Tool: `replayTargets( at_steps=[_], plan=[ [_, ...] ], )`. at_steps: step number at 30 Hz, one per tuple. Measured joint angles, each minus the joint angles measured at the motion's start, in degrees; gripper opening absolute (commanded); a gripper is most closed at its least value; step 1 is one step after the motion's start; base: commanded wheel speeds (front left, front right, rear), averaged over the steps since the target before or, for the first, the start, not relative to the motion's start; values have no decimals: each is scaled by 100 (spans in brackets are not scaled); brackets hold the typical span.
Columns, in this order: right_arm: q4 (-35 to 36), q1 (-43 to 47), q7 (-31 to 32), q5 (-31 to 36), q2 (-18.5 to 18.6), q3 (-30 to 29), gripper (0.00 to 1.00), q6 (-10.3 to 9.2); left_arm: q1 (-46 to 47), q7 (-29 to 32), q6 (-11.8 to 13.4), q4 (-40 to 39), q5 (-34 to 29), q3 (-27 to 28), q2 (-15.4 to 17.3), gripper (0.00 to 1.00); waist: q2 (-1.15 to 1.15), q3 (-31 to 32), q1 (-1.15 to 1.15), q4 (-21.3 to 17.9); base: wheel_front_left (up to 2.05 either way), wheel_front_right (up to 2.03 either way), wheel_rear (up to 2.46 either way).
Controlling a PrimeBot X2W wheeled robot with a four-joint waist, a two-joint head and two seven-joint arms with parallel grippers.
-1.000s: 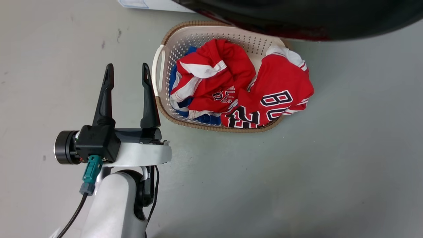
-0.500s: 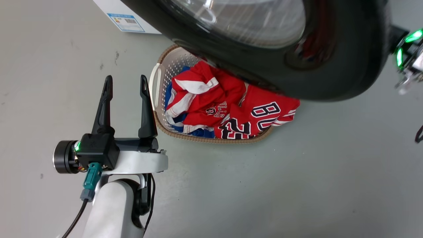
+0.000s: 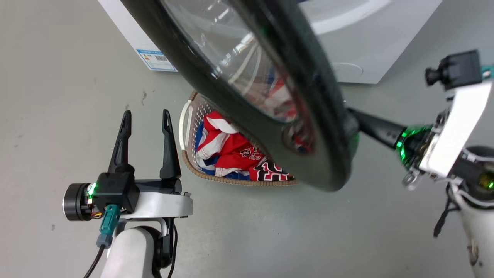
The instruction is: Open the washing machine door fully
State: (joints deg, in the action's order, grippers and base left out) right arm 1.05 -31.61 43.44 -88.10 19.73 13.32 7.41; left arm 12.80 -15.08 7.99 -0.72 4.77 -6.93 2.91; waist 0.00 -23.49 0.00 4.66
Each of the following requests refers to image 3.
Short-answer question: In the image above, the right gripper white green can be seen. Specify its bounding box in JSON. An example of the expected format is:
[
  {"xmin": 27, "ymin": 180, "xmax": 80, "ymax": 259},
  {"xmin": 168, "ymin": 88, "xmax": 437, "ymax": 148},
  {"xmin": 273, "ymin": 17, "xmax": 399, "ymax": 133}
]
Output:
[{"xmin": 347, "ymin": 80, "xmax": 494, "ymax": 190}]

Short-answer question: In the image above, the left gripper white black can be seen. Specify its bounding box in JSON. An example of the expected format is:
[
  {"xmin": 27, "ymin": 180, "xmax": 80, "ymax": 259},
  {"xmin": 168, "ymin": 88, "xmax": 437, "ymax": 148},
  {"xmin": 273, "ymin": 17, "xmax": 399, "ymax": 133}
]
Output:
[{"xmin": 63, "ymin": 109, "xmax": 194, "ymax": 222}]

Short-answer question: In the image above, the round black washing machine door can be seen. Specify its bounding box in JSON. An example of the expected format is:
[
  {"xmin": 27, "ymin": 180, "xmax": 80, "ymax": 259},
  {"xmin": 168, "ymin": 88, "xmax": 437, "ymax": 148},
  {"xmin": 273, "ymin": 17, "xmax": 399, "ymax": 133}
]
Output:
[{"xmin": 121, "ymin": 0, "xmax": 360, "ymax": 193}]

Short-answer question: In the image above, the white washing machine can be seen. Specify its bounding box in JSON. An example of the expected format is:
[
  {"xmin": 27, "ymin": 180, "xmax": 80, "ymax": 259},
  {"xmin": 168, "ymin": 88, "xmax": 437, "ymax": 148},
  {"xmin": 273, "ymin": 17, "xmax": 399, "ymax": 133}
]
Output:
[{"xmin": 97, "ymin": 0, "xmax": 443, "ymax": 85}]

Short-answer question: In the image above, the beige perforated laundry basket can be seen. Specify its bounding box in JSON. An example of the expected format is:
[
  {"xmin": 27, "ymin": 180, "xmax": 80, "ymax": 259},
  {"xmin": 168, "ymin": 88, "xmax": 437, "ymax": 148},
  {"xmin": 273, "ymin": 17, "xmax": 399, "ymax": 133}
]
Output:
[{"xmin": 178, "ymin": 90, "xmax": 298, "ymax": 187}]

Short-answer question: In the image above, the round white filter cover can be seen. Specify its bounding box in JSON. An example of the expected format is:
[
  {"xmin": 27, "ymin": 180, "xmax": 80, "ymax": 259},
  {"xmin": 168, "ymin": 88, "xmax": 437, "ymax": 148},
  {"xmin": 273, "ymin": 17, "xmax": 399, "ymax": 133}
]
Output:
[{"xmin": 331, "ymin": 62, "xmax": 364, "ymax": 84}]

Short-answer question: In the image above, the red white blue jersey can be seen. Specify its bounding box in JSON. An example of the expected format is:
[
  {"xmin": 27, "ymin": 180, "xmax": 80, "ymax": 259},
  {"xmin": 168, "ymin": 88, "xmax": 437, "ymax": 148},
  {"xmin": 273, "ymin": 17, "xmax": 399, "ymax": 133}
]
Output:
[{"xmin": 195, "ymin": 111, "xmax": 294, "ymax": 182}]

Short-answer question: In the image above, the blue white energy label sticker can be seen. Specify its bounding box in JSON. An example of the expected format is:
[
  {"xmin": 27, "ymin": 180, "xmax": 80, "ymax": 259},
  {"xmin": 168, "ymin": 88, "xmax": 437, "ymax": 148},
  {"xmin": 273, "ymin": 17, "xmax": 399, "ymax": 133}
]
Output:
[{"xmin": 135, "ymin": 49, "xmax": 178, "ymax": 73}]

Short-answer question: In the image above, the black cable with teal plug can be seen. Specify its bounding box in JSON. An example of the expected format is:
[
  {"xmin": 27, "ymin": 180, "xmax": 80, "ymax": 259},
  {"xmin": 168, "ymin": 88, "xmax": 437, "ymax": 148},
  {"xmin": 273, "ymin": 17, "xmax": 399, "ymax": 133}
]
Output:
[{"xmin": 83, "ymin": 204, "xmax": 122, "ymax": 278}]

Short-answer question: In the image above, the thin black cable left arm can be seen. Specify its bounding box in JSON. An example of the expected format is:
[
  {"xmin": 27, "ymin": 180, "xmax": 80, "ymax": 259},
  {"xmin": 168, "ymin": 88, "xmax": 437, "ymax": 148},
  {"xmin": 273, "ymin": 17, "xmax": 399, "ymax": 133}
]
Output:
[{"xmin": 167, "ymin": 221, "xmax": 178, "ymax": 278}]

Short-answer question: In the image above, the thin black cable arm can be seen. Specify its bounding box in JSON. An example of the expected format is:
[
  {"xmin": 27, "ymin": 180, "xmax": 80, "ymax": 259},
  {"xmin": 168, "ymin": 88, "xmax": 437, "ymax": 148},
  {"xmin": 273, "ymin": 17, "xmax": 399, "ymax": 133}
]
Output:
[
  {"xmin": 167, "ymin": 221, "xmax": 178, "ymax": 278},
  {"xmin": 433, "ymin": 185, "xmax": 460, "ymax": 238}
]

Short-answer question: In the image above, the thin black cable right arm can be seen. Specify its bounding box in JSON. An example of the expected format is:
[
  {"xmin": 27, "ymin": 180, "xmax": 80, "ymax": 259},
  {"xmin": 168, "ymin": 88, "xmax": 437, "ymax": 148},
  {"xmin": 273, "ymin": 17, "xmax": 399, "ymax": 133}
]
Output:
[{"xmin": 433, "ymin": 185, "xmax": 460, "ymax": 238}]

